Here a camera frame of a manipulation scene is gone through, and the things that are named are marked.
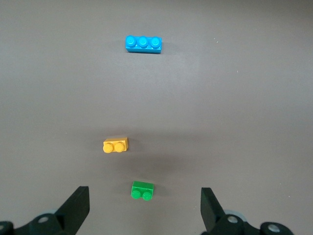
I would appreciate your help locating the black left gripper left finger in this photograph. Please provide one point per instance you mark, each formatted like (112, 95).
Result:
(71, 213)

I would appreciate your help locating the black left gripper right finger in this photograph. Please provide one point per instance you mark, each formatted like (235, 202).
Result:
(215, 218)

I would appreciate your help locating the green two-stud block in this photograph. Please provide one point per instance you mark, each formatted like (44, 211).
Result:
(143, 188)

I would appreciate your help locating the yellow two-stud block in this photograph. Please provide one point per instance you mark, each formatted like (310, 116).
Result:
(117, 144)

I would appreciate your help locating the blue three-stud block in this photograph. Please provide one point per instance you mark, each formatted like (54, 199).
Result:
(144, 46)

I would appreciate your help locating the brown table cover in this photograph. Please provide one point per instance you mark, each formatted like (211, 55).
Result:
(220, 110)

